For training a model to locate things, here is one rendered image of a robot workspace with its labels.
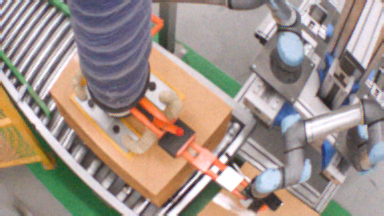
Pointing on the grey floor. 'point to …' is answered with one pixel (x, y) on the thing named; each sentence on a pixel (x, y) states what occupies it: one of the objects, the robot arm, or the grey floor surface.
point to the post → (168, 26)
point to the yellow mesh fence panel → (22, 136)
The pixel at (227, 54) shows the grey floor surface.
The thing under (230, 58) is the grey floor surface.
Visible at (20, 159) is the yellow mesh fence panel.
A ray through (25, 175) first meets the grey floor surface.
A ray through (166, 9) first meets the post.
